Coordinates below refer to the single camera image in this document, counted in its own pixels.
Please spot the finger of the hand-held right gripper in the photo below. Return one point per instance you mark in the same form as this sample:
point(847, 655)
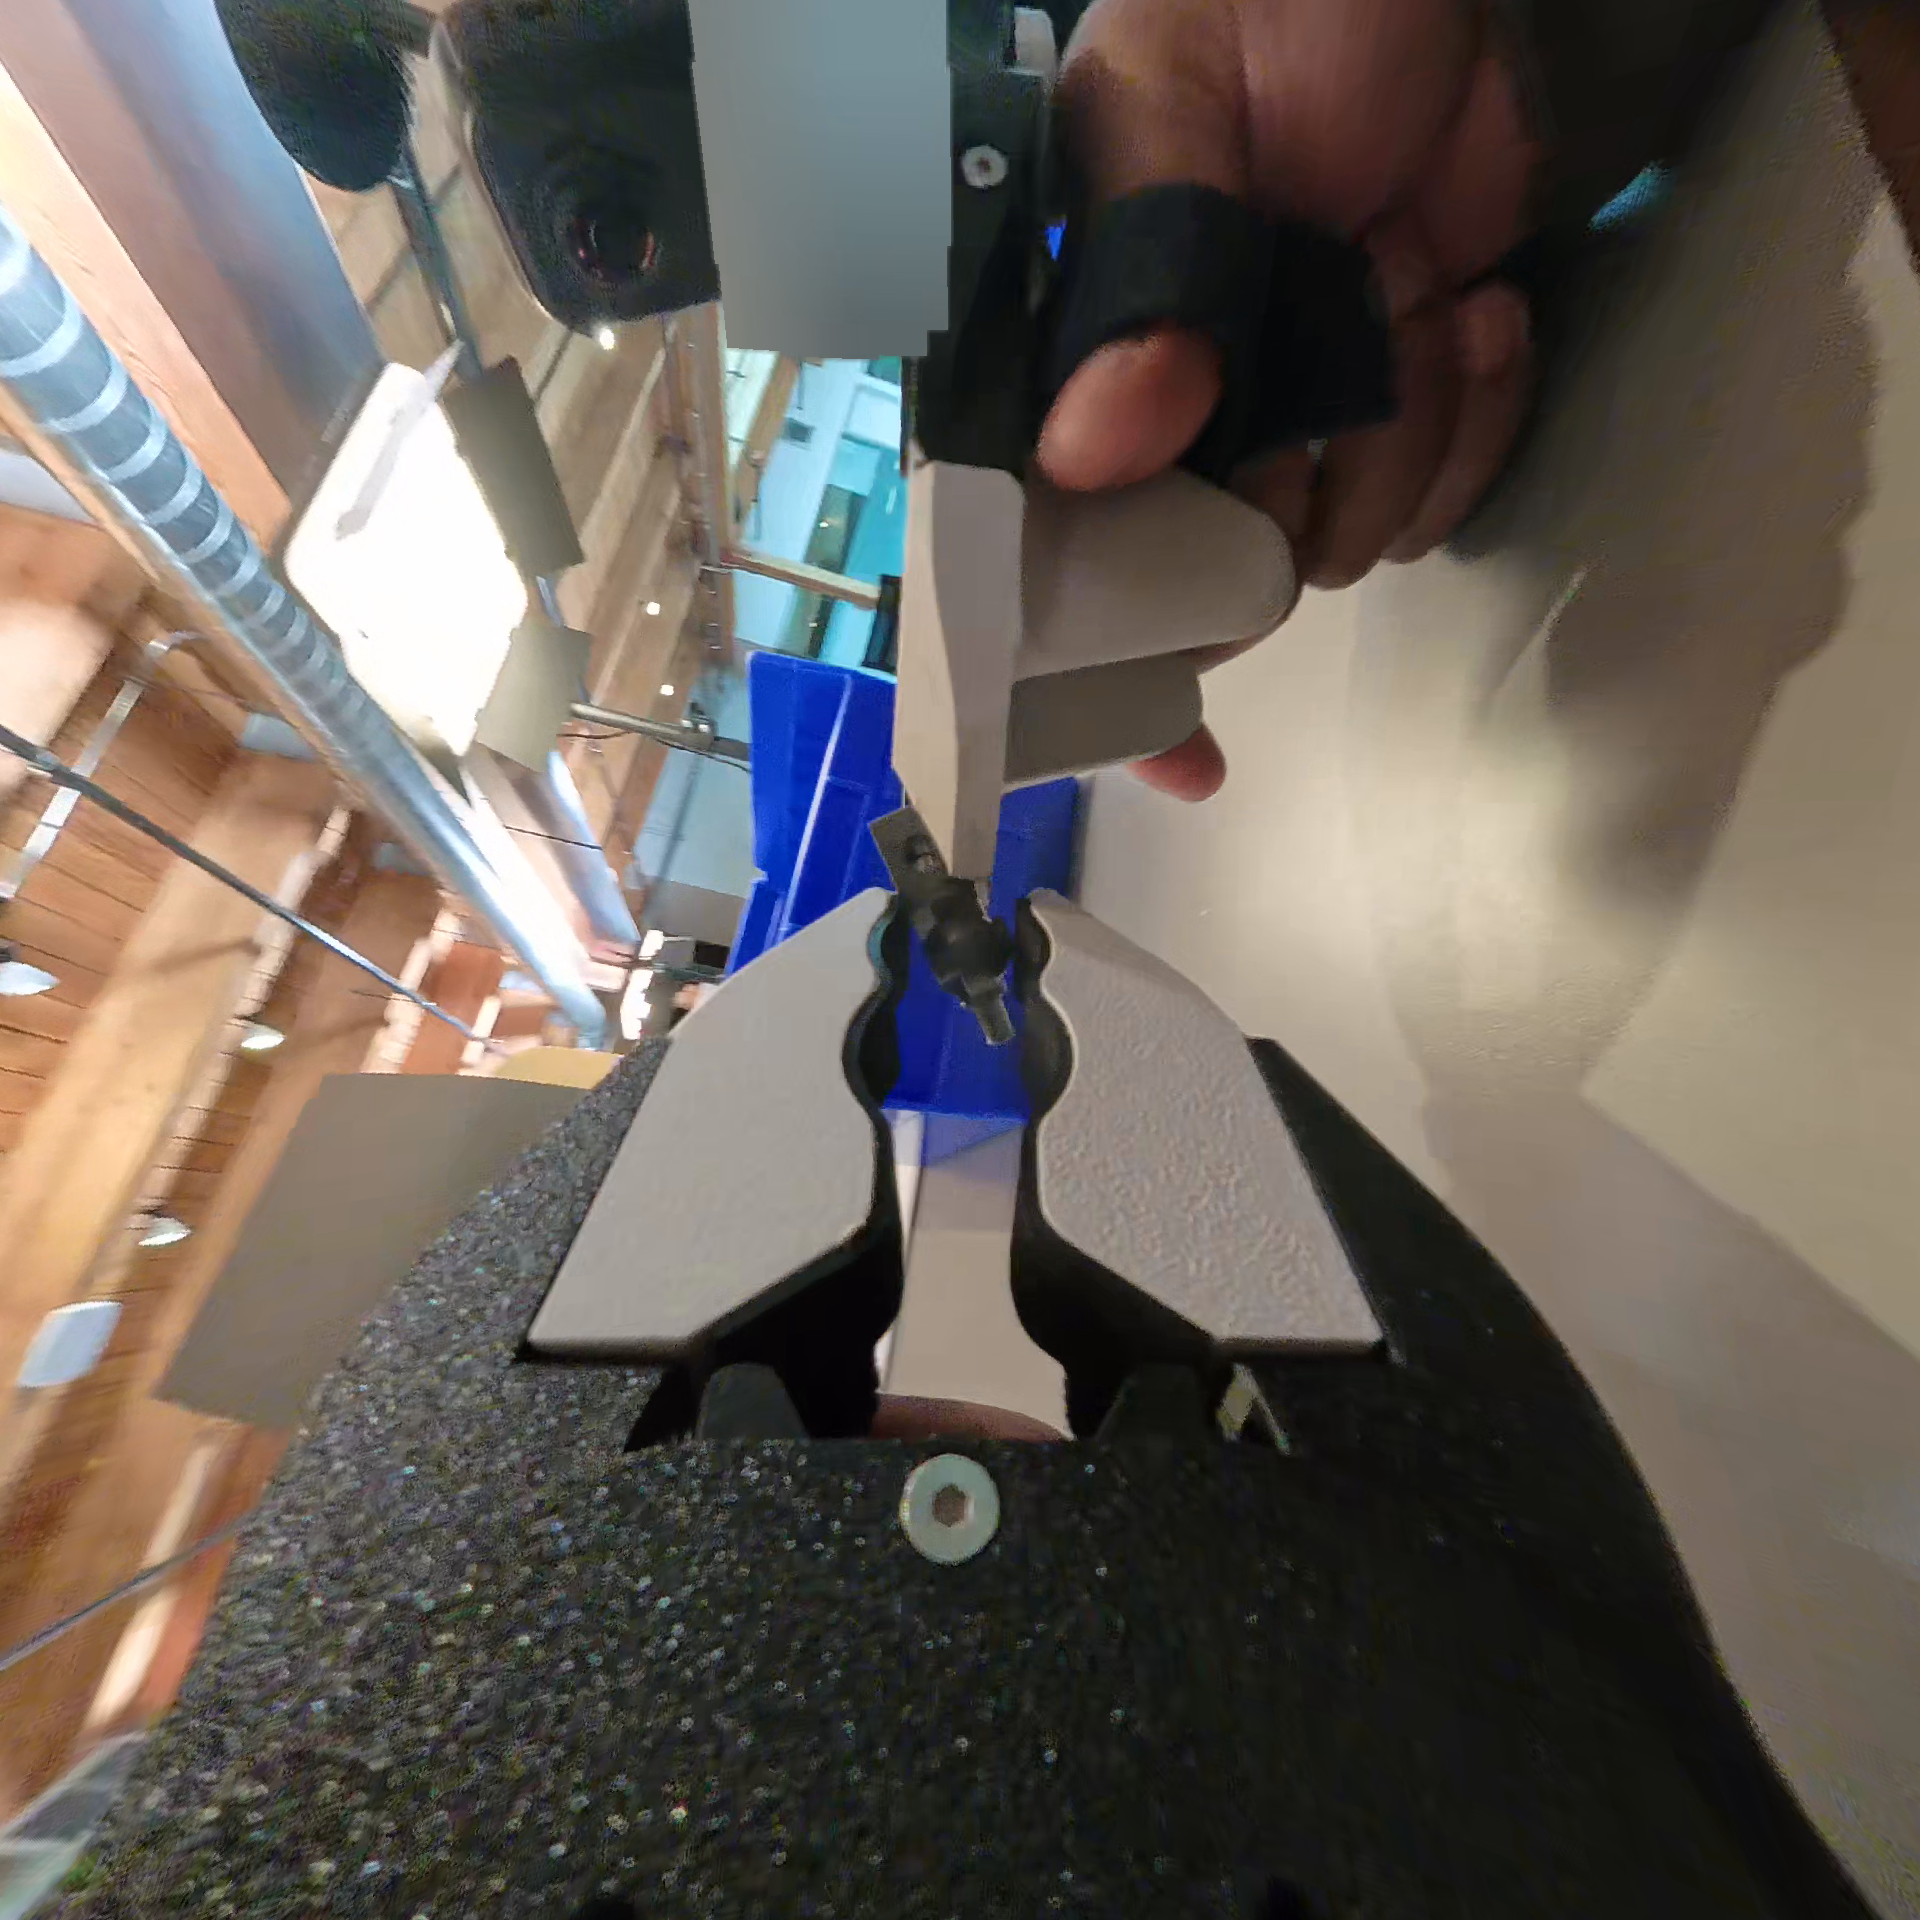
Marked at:
point(960, 675)

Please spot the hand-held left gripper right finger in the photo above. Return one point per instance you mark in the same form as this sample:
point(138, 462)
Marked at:
point(1185, 1172)

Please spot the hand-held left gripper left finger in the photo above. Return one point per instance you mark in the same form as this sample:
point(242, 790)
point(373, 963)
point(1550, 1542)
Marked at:
point(721, 1172)

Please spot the blue plastic bin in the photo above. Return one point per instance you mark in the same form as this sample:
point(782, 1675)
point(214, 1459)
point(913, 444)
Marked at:
point(810, 781)

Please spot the small grey brick model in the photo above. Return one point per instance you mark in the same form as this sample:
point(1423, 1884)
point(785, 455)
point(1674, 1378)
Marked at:
point(960, 938)

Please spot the person's right hand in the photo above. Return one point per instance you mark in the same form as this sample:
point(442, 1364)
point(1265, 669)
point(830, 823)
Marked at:
point(1350, 119)

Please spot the dark grey divider panel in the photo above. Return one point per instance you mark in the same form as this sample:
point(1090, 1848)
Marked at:
point(346, 1245)

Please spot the white ceiling light panel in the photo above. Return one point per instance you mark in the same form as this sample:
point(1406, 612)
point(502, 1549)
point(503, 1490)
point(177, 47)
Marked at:
point(405, 571)

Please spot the white ceiling access point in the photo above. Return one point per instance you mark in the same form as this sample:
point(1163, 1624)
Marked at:
point(67, 1343)

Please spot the silver flexible duct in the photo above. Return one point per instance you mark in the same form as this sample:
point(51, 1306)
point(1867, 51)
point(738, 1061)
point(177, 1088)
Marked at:
point(224, 556)

